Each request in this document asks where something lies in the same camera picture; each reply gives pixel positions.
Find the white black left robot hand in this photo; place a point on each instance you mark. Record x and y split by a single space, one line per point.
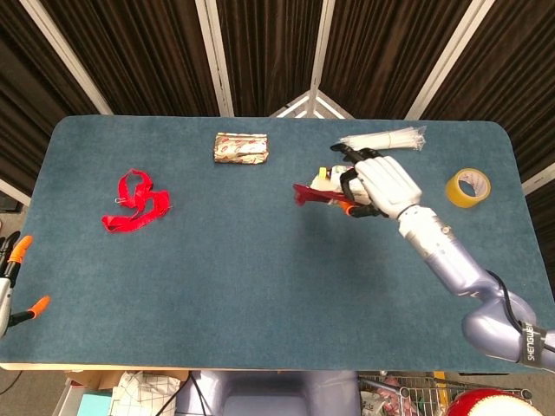
19 249

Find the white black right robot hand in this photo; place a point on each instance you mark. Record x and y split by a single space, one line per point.
390 186

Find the red ribbed paper folding fan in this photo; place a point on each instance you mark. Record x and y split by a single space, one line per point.
312 194

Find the lavender right robot arm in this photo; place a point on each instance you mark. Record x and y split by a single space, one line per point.
451 260

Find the bundle of white wrapped straws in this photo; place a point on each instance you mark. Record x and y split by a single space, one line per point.
390 138

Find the clear yellowish tape roll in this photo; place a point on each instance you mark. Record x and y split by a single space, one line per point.
455 196

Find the white bottle with yellow cap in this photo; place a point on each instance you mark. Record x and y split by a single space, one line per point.
323 182

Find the dark brown pleated curtain panel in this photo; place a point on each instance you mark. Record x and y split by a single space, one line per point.
26 86
269 52
381 52
130 52
511 78

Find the brown cardboard box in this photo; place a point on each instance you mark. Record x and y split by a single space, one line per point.
95 379

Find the gold red snack packet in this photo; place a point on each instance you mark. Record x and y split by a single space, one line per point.
240 148

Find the teal box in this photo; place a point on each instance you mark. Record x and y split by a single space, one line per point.
93 405

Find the white checked cloth bag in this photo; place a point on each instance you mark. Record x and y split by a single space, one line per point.
143 394

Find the blue felt table mat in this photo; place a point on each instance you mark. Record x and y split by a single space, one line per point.
217 281

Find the lavender robot torso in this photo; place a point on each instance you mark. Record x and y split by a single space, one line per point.
269 398

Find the short white frame bar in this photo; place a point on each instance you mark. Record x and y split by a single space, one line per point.
539 178
13 190

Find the white triangular frame foot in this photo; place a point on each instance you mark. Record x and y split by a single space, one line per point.
311 102

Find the white screen frame post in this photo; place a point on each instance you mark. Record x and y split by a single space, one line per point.
451 56
214 56
65 52
321 43

